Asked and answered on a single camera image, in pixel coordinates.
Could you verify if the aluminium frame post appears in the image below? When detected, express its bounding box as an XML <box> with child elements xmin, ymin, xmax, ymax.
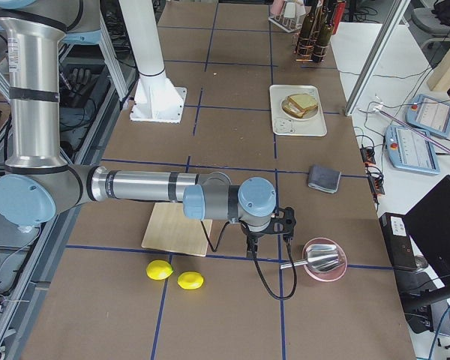
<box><xmin>344</xmin><ymin>0</ymin><xmax>411</xmax><ymax>116</ymax></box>

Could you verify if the copper wire bottle rack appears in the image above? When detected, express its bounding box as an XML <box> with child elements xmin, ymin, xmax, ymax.
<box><xmin>295</xmin><ymin>34</ymin><xmax>330</xmax><ymax>63</ymax></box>

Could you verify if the yellow lemon half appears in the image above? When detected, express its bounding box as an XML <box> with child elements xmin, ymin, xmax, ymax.
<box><xmin>177</xmin><ymin>271</ymin><xmax>204</xmax><ymax>290</ymax></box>

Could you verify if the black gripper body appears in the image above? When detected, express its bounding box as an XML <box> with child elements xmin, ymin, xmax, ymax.
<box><xmin>240</xmin><ymin>220</ymin><xmax>264</xmax><ymax>242</ymax></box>

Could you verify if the white wire cup rack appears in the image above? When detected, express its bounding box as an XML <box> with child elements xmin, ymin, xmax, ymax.
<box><xmin>268</xmin><ymin>0</ymin><xmax>306</xmax><ymax>33</ymax></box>

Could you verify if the dark wine bottle far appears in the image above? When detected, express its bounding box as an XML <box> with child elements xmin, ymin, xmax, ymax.
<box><xmin>295</xmin><ymin>0</ymin><xmax>323</xmax><ymax>59</ymax></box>

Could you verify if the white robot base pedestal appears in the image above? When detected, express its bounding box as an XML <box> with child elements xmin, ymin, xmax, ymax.
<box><xmin>119</xmin><ymin>0</ymin><xmax>187</xmax><ymax>124</ymax></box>

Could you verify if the black monitor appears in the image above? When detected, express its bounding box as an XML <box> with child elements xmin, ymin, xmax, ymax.
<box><xmin>404</xmin><ymin>175</ymin><xmax>450</xmax><ymax>283</ymax></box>

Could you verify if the wooden cutting board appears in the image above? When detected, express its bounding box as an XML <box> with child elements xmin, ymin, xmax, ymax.
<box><xmin>142</xmin><ymin>202</ymin><xmax>212</xmax><ymax>257</ymax></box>

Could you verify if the dark wine bottle near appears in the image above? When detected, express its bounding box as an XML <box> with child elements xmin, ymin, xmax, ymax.
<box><xmin>311</xmin><ymin>1</ymin><xmax>340</xmax><ymax>63</ymax></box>

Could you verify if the blue teach pendant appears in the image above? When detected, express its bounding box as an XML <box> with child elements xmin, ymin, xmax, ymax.
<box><xmin>406</xmin><ymin>94</ymin><xmax>450</xmax><ymax>139</ymax></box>
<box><xmin>385</xmin><ymin>124</ymin><xmax>440</xmax><ymax>176</ymax></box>

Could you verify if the cream bear tray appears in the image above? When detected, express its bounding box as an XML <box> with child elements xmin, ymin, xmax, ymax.
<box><xmin>269</xmin><ymin>85</ymin><xmax>327</xmax><ymax>137</ymax></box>

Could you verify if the far blue teach pendant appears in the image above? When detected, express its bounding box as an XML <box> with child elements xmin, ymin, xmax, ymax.
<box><xmin>406</xmin><ymin>94</ymin><xmax>450</xmax><ymax>139</ymax></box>

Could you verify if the near blue teach pendant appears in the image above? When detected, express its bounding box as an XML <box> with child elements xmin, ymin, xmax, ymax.
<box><xmin>385</xmin><ymin>124</ymin><xmax>440</xmax><ymax>176</ymax></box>

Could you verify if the metal scoop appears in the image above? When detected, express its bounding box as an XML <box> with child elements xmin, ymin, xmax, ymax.
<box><xmin>280</xmin><ymin>244</ymin><xmax>343</xmax><ymax>273</ymax></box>

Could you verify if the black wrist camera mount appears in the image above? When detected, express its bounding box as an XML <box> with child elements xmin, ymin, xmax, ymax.
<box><xmin>264</xmin><ymin>206</ymin><xmax>296</xmax><ymax>238</ymax></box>

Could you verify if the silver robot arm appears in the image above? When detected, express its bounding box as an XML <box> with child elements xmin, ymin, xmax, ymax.
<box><xmin>0</xmin><ymin>1</ymin><xmax>278</xmax><ymax>258</ymax></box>

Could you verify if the black computer box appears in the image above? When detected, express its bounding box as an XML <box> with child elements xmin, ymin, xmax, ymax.
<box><xmin>379</xmin><ymin>212</ymin><xmax>418</xmax><ymax>272</ymax></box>

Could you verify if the dark wine bottle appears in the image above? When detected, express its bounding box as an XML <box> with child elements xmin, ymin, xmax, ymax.
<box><xmin>295</xmin><ymin>0</ymin><xmax>323</xmax><ymax>59</ymax></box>
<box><xmin>311</xmin><ymin>1</ymin><xmax>340</xmax><ymax>63</ymax></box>

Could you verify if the grey folded cloth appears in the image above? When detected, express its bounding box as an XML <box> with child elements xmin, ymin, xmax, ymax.
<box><xmin>307</xmin><ymin>164</ymin><xmax>341</xmax><ymax>194</ymax></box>

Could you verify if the white round plate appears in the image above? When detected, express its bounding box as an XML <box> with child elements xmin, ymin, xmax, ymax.
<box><xmin>292</xmin><ymin>107</ymin><xmax>318</xmax><ymax>119</ymax></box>

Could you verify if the pink bowl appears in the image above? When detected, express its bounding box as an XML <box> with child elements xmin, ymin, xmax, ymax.
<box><xmin>302</xmin><ymin>237</ymin><xmax>348</xmax><ymax>282</ymax></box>

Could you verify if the whole yellow lemon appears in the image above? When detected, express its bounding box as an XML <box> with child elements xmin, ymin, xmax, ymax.
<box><xmin>145</xmin><ymin>259</ymin><xmax>173</xmax><ymax>281</ymax></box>

